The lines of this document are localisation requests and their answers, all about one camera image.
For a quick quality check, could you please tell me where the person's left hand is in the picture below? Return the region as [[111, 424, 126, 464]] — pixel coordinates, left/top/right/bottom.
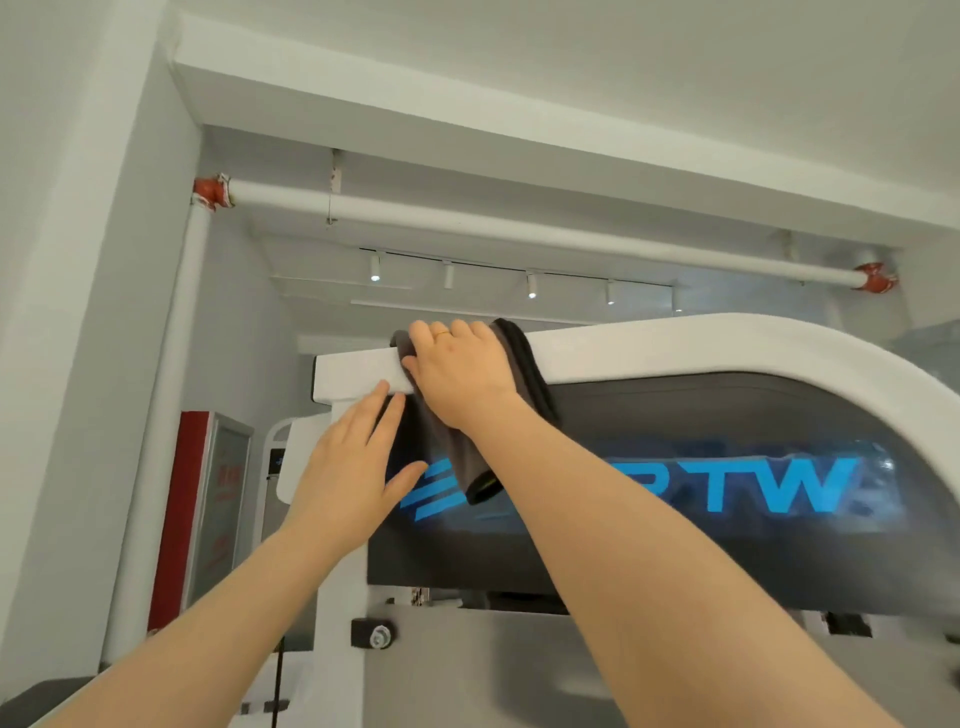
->
[[281, 380, 430, 560]]

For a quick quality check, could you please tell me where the person's right hand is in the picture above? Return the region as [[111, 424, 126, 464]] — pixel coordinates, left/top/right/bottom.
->
[[401, 318, 526, 436]]

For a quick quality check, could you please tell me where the dark grey cleaning cloth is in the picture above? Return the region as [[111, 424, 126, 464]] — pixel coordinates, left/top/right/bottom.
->
[[389, 318, 564, 508]]

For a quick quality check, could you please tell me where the white gym machine frame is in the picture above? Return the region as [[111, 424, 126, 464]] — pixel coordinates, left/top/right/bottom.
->
[[239, 313, 960, 728]]

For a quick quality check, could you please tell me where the person's right forearm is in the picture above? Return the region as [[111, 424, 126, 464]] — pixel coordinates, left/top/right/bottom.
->
[[457, 389, 901, 728]]

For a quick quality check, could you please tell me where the person's left forearm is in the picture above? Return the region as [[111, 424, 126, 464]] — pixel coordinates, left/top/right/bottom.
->
[[37, 517, 376, 728]]

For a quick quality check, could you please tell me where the white horizontal ceiling pipe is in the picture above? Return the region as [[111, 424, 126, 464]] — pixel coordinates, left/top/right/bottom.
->
[[224, 178, 871, 290]]

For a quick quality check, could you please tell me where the white vertical pipe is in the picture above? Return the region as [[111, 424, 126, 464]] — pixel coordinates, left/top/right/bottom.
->
[[101, 196, 215, 669]]

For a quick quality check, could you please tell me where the red pipe coupling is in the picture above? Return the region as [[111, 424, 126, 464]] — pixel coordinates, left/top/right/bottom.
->
[[853, 262, 900, 295], [191, 173, 235, 213]]

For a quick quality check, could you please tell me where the black track light rail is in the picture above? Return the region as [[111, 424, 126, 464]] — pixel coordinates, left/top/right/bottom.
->
[[358, 247, 676, 290]]

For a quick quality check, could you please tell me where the red fire hose cabinet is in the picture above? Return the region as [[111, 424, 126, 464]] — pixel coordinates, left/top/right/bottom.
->
[[147, 410, 256, 633]]

